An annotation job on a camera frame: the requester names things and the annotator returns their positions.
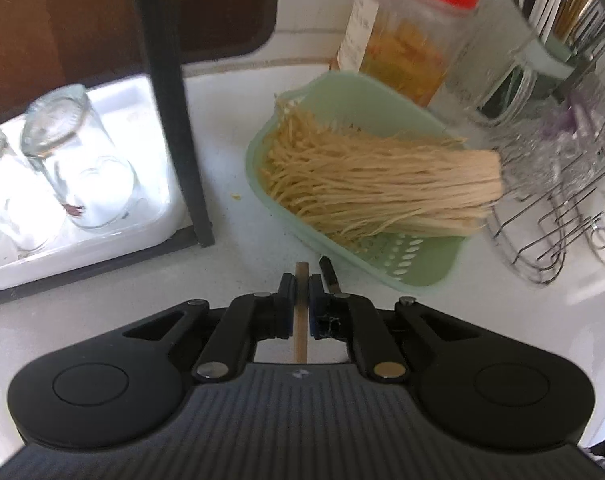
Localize wire glass rack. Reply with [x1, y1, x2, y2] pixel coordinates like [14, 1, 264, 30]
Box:
[483, 110, 605, 287]

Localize upturned glasses on tray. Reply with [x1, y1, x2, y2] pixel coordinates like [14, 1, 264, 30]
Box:
[0, 74, 189, 297]

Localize tall clear glass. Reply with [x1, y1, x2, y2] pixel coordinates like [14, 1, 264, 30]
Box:
[443, 0, 546, 128]

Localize purple round lid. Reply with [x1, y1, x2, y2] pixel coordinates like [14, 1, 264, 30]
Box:
[545, 87, 605, 141]

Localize black chopstick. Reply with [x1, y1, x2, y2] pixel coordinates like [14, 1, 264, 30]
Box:
[319, 256, 341, 295]

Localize red-lidded plastic jar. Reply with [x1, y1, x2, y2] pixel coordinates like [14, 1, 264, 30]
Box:
[331, 0, 484, 109]

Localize black metal dish rack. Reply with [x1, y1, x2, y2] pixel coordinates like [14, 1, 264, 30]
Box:
[0, 0, 216, 312]

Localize upturned drinking glass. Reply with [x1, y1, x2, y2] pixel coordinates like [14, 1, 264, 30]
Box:
[21, 84, 139, 232]
[0, 121, 67, 254]

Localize green plastic basket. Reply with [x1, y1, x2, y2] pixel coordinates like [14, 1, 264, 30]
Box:
[245, 71, 477, 296]

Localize upturned clear glass cup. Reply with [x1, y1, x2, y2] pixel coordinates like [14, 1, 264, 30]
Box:
[503, 105, 603, 196]

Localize dark wooden cutting board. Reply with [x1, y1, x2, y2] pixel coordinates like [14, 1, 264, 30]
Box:
[0, 0, 279, 126]

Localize dried noodle bundle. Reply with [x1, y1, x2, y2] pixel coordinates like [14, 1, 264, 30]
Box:
[259, 99, 504, 242]

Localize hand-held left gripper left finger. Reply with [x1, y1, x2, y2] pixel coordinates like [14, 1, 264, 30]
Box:
[125, 272, 296, 382]

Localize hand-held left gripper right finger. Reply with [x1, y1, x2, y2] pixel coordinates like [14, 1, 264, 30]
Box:
[307, 272, 478, 382]

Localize wooden chopstick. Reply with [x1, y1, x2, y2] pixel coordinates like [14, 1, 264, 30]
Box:
[294, 262, 311, 364]

